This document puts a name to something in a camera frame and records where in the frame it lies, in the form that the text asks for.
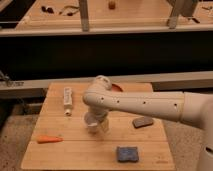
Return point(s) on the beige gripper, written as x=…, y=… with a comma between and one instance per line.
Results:
x=104, y=125

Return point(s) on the white ceramic cup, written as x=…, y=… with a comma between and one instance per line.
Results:
x=91, y=122

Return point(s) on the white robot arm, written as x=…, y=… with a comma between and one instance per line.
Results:
x=193, y=109

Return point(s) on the dark grey block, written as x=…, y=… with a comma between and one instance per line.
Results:
x=142, y=122

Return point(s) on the blue sponge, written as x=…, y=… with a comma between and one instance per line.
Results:
x=127, y=154

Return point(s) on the orange bowl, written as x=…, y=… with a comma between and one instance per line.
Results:
x=116, y=88

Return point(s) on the white toothpaste tube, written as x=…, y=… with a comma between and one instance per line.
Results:
x=67, y=100

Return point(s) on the orange carrot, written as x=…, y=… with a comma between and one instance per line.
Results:
x=48, y=139

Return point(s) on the grey aluminium rail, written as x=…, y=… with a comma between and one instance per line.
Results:
x=163, y=81

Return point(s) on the grey metal post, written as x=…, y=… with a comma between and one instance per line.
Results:
x=84, y=15

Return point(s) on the grey metal frame leg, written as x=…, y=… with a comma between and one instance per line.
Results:
x=185, y=8

